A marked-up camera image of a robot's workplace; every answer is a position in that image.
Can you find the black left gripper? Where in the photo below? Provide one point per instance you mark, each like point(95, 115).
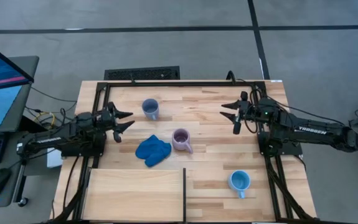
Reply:
point(107, 119)

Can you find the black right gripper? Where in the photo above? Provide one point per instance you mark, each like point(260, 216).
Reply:
point(244, 109)

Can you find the grey-blue mug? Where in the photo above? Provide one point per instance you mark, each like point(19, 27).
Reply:
point(150, 107)

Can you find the pink ribbed mug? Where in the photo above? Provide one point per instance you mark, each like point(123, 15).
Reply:
point(181, 138)

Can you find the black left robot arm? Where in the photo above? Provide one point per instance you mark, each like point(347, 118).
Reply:
point(57, 137)

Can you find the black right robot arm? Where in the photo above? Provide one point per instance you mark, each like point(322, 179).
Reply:
point(322, 133)

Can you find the blue terry cloth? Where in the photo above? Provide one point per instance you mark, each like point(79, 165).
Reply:
point(153, 151)

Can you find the black floor grate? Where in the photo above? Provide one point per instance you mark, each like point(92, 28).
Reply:
point(141, 73)

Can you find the light blue mug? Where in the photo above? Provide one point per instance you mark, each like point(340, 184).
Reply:
point(239, 182)

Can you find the white box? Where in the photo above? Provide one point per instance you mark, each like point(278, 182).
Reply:
point(54, 158)

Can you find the grey desk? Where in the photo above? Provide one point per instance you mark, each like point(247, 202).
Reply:
point(26, 77)

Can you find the black caster wheel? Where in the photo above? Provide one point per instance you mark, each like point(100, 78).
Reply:
point(23, 202)

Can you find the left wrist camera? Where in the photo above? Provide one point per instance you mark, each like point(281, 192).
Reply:
point(117, 137)

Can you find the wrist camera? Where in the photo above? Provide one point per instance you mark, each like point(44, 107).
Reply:
point(117, 137)
point(237, 127)

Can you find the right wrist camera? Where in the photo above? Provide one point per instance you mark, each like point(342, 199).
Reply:
point(237, 127)

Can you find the black table frame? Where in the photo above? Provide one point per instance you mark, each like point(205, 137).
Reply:
point(181, 84)

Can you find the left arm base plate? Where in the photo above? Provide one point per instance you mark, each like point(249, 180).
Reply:
point(73, 153)

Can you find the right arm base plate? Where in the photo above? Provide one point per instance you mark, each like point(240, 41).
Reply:
point(294, 151)

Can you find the black shelf frame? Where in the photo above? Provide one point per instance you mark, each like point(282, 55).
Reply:
point(184, 196)

